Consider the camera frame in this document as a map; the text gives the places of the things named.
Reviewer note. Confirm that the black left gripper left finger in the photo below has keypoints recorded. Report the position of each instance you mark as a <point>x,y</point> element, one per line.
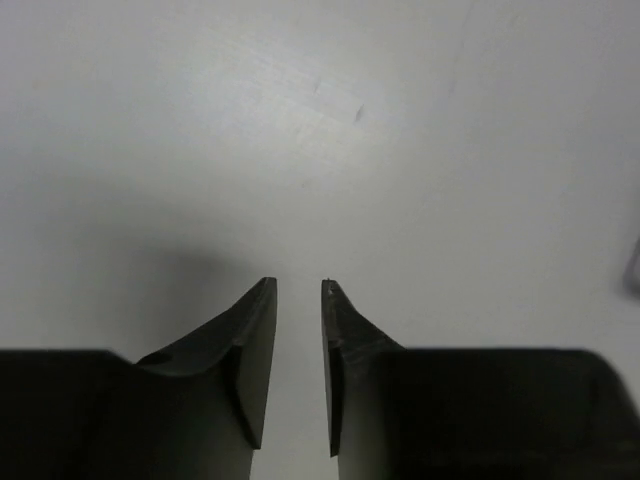
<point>194,409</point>

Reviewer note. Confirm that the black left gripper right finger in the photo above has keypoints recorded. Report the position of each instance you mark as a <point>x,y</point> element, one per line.
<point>470,413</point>

